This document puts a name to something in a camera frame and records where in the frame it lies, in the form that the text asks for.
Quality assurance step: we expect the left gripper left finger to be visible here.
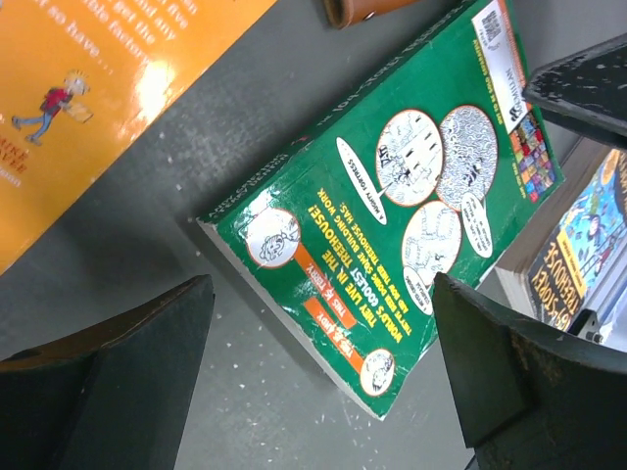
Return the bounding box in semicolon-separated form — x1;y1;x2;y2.
1;275;215;469

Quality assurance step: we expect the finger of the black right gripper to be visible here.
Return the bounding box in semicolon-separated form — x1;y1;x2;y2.
523;34;626;150

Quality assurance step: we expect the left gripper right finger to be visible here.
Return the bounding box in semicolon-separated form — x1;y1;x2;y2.
433;273;626;469

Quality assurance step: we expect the black yellow treehouse book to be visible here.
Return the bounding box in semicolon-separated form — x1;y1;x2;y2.
495;140;626;343

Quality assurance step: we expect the green coin book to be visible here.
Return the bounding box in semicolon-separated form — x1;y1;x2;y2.
198;1;563;419

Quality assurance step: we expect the brown leather wallet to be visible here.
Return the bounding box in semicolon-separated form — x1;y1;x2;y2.
322;0;416;29

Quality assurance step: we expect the orange paperback book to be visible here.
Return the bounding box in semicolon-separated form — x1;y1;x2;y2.
1;0;269;269

